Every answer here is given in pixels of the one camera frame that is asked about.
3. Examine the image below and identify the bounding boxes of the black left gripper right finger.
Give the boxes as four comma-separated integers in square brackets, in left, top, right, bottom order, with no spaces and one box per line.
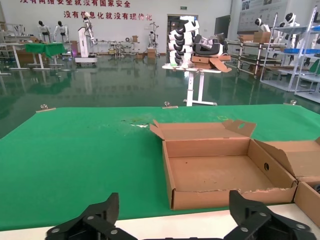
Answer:
[223,190,317,240]

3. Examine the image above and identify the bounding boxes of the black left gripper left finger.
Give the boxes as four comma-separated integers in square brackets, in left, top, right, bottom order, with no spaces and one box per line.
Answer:
[45,192,137,240]

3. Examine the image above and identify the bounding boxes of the cardboard box holding cables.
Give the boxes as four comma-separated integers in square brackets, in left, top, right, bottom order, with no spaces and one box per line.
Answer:
[254,136,320,223]

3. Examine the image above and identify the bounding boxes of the stacked white robot shells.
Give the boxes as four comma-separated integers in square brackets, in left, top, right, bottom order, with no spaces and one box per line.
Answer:
[167,15,201,68]

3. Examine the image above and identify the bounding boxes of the white humanoid robot black head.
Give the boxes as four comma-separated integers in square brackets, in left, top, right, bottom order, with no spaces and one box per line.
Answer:
[37,20,51,43]
[52,20,70,43]

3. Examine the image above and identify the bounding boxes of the blue plastic bin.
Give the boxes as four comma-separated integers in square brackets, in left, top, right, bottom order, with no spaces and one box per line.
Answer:
[283,47,320,55]

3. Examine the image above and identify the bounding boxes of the black and white robot shell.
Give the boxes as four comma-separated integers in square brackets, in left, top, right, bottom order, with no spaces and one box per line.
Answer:
[193,32,229,57]

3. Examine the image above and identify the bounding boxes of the white standing desk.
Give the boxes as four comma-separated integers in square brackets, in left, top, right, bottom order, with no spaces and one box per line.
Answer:
[161,63,223,107]

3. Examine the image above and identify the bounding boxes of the empty open cardboard box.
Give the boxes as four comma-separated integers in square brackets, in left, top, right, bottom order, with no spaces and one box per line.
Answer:
[149,119,298,211]

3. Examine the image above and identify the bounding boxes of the table with green cloth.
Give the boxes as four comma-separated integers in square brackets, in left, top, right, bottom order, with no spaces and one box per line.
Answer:
[24,42,67,70]

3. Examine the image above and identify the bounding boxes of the white metal shelf rack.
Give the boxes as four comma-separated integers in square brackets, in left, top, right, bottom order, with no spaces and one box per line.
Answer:
[259,7,320,103]

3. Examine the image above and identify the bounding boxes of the white humanoid robot black visor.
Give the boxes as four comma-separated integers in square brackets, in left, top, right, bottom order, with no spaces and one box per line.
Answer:
[254,17,272,33]
[284,12,301,28]

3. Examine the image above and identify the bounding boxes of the small humanoid robot on stand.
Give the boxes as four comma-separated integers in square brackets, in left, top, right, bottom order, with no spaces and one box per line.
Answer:
[148,21,161,57]

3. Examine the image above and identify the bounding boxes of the black door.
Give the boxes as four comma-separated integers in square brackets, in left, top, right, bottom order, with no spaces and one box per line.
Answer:
[214,14,231,40]

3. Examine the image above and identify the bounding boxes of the flat cardboard box on desk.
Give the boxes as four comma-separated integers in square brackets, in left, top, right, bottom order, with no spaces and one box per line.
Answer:
[191,54,232,73]

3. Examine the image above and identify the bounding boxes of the green felt table cloth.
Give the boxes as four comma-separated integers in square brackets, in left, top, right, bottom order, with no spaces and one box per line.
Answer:
[0,103,320,232]

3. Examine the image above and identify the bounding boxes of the white frame workbench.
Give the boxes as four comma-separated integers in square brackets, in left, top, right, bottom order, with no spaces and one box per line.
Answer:
[0,42,30,71]

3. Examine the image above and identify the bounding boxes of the cardboard box on rack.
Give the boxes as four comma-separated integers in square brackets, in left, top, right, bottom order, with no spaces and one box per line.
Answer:
[253,31,272,44]

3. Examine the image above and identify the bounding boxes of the dark pipe frame rack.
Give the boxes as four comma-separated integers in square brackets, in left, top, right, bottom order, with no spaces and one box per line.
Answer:
[227,39,286,78]

